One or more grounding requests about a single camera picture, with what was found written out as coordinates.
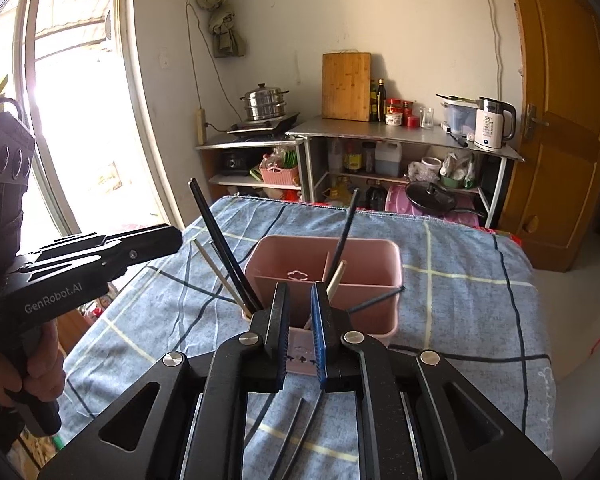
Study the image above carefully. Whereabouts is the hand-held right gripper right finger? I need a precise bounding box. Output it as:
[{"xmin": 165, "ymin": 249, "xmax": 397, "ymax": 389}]
[{"xmin": 310, "ymin": 281, "xmax": 563, "ymax": 480}]

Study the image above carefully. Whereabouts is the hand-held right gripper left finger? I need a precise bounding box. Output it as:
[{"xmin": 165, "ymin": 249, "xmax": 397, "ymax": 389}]
[{"xmin": 37, "ymin": 281, "xmax": 290, "ymax": 480}]

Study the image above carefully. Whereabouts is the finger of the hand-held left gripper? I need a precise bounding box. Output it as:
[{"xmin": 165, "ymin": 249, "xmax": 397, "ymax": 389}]
[
  {"xmin": 9, "ymin": 239, "xmax": 184, "ymax": 292},
  {"xmin": 39, "ymin": 224, "xmax": 184, "ymax": 262}
]

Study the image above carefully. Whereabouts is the pink chopstick basket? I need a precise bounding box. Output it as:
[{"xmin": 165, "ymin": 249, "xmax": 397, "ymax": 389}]
[{"xmin": 241, "ymin": 236, "xmax": 403, "ymax": 376}]

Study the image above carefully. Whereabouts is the person's left hand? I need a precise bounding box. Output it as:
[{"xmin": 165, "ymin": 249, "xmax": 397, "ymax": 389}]
[{"xmin": 0, "ymin": 319, "xmax": 67, "ymax": 407}]

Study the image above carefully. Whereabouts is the black kitchen appliance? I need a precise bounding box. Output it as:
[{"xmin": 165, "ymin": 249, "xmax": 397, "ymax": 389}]
[{"xmin": 222, "ymin": 150, "xmax": 254, "ymax": 175}]

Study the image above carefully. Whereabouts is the wooden low shelf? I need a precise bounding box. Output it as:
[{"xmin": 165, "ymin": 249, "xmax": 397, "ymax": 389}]
[{"xmin": 196, "ymin": 135, "xmax": 306, "ymax": 202}]

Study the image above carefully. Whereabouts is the blue plaid bed sheet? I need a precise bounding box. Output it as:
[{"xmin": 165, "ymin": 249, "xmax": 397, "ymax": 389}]
[{"xmin": 55, "ymin": 195, "xmax": 558, "ymax": 480}]

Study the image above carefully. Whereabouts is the pink woven storage basket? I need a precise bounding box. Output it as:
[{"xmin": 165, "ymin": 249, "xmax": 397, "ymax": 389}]
[{"xmin": 259, "ymin": 162, "xmax": 300, "ymax": 185}]

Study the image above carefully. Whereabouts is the pink plastic basin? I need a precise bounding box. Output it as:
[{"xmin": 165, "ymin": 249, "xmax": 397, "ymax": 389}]
[{"xmin": 386, "ymin": 185, "xmax": 481, "ymax": 227}]

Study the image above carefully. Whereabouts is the induction cooker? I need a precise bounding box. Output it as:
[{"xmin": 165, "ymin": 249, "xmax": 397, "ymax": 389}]
[{"xmin": 226, "ymin": 112, "xmax": 301, "ymax": 137}]

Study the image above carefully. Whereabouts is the black frying pan with lid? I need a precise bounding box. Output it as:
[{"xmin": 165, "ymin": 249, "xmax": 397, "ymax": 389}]
[{"xmin": 405, "ymin": 181, "xmax": 487, "ymax": 219}]

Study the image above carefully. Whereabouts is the dark sauce bottle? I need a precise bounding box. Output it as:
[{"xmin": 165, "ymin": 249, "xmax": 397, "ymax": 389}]
[{"xmin": 343, "ymin": 142, "xmax": 364, "ymax": 174}]

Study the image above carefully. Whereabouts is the steel steamer pot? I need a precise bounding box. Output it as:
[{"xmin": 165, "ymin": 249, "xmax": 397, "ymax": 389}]
[{"xmin": 239, "ymin": 83, "xmax": 290, "ymax": 122}]

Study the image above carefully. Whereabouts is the white plastic jug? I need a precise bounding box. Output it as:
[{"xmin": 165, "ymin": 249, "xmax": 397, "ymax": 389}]
[{"xmin": 375, "ymin": 141, "xmax": 402, "ymax": 177}]

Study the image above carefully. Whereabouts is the metal shelf table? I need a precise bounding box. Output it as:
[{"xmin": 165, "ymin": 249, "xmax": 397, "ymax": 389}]
[{"xmin": 286, "ymin": 116, "xmax": 526, "ymax": 228}]

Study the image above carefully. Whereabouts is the white plastic bag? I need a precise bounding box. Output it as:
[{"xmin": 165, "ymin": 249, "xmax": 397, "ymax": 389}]
[{"xmin": 440, "ymin": 152, "xmax": 479, "ymax": 189}]

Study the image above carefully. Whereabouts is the hanging grey cloth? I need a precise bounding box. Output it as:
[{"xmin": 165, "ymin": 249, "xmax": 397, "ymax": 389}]
[{"xmin": 195, "ymin": 0, "xmax": 247, "ymax": 58}]

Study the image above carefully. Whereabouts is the wooden cutting board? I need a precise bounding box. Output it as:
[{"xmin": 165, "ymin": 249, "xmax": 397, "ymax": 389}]
[{"xmin": 322, "ymin": 51, "xmax": 372, "ymax": 122}]

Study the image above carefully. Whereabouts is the water filter pitcher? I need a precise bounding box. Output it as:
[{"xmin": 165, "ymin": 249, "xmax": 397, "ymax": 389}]
[{"xmin": 442, "ymin": 99, "xmax": 479, "ymax": 137}]

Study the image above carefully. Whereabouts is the white electric kettle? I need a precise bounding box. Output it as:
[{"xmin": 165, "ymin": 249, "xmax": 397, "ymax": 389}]
[{"xmin": 474, "ymin": 96, "xmax": 517, "ymax": 152}]

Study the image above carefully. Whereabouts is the wooden door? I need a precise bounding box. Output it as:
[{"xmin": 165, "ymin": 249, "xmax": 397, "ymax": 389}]
[{"xmin": 500, "ymin": 0, "xmax": 600, "ymax": 273}]

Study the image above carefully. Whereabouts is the white window frame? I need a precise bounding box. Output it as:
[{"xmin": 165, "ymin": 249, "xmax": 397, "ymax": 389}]
[{"xmin": 0, "ymin": 0, "xmax": 191, "ymax": 241}]

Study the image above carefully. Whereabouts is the metal door handle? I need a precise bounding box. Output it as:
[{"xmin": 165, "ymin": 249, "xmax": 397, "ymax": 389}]
[{"xmin": 524, "ymin": 104, "xmax": 550, "ymax": 142}]

